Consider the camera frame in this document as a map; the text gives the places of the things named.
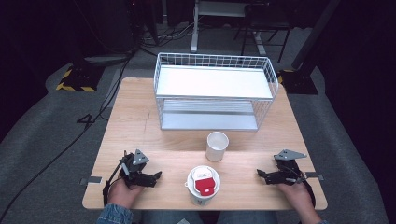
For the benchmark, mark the white desk frame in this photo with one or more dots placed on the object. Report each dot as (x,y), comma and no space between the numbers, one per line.
(195,31)

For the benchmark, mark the white travel mug red lid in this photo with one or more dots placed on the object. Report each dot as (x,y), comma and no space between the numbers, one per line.
(204,186)

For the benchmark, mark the white cup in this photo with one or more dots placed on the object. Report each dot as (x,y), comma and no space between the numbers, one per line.
(217,146)

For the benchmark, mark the yellow-black striped stand base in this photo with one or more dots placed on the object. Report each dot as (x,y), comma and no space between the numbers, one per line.
(79,79)
(299,82)

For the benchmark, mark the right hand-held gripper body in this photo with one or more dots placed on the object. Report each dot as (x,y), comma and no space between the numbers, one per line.
(288,172)

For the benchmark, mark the black chair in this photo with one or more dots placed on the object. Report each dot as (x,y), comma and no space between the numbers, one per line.
(267,21)

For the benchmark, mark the grey tape piece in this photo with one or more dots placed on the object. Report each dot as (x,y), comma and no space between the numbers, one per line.
(315,175)
(93,180)

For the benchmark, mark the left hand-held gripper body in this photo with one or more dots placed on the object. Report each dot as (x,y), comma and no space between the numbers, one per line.
(137,171)

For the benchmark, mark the person's right hand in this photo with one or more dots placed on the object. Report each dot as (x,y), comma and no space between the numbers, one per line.
(295,194)

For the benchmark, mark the person's left hand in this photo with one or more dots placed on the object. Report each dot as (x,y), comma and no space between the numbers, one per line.
(123,194)

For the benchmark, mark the black slanted pole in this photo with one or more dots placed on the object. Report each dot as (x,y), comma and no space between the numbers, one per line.
(314,34)

